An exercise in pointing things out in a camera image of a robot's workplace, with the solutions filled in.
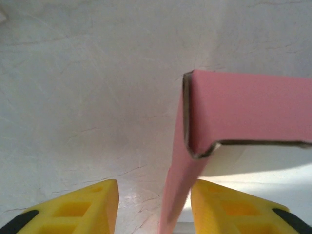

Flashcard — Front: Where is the pink paper box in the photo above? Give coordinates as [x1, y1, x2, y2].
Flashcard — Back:
[158, 69, 312, 234]

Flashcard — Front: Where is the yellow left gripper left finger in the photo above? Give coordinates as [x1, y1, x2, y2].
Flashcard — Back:
[0, 179, 119, 234]

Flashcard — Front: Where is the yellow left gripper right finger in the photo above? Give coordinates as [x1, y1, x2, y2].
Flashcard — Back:
[190, 179, 312, 234]

